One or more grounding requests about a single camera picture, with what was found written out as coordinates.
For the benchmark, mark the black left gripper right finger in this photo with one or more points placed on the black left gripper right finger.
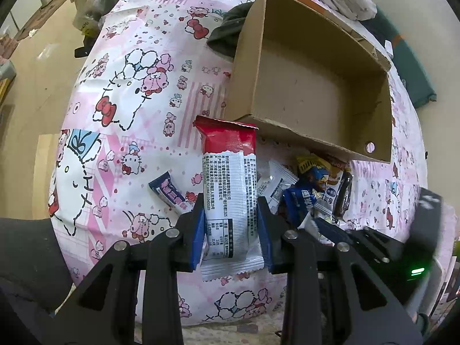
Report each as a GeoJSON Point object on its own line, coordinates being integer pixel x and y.
{"type": "Point", "coordinates": [335, 294]}

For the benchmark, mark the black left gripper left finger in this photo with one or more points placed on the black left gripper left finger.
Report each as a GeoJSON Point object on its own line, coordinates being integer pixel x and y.
{"type": "Point", "coordinates": [102, 309]}

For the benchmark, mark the blue yellow snack bag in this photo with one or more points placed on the blue yellow snack bag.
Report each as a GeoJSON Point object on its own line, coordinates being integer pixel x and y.
{"type": "Point", "coordinates": [297, 200]}

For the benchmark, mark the red white snack bar wrapper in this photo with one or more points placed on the red white snack bar wrapper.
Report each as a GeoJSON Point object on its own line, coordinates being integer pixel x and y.
{"type": "Point", "coordinates": [230, 198]}

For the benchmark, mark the blue pink candy stick pack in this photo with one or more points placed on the blue pink candy stick pack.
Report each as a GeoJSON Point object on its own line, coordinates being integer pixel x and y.
{"type": "Point", "coordinates": [165, 189]}

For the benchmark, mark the dark brown snack packet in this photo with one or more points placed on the dark brown snack packet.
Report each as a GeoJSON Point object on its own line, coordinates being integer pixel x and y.
{"type": "Point", "coordinates": [344, 195]}

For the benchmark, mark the white barcode snack packet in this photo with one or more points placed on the white barcode snack packet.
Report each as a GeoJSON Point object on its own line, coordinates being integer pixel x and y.
{"type": "Point", "coordinates": [273, 179]}

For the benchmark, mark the pink cartoon print tablecloth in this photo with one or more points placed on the pink cartoon print tablecloth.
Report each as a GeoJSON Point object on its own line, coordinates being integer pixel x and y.
{"type": "Point", "coordinates": [130, 119]}

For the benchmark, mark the teal sofa cushion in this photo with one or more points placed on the teal sofa cushion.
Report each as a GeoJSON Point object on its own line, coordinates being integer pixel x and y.
{"type": "Point", "coordinates": [410, 70]}

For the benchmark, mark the brown cardboard box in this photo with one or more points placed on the brown cardboard box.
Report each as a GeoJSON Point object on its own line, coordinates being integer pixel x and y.
{"type": "Point", "coordinates": [303, 75]}

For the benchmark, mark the black cloth beside box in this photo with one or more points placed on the black cloth beside box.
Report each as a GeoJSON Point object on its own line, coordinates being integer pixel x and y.
{"type": "Point", "coordinates": [223, 40]}

